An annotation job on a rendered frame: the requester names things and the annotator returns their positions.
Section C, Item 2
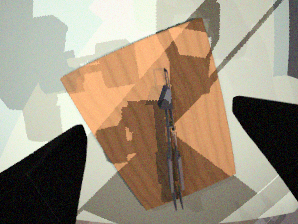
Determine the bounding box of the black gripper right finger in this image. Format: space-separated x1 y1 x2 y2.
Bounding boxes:
231 96 298 201

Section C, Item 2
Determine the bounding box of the light brown wooden board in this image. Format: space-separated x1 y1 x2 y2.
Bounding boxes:
60 18 235 210

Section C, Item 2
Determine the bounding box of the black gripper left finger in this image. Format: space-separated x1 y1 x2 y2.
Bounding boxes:
0 124 88 224

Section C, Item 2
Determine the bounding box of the grey metal roasting tin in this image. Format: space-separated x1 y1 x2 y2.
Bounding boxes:
287 0 298 79

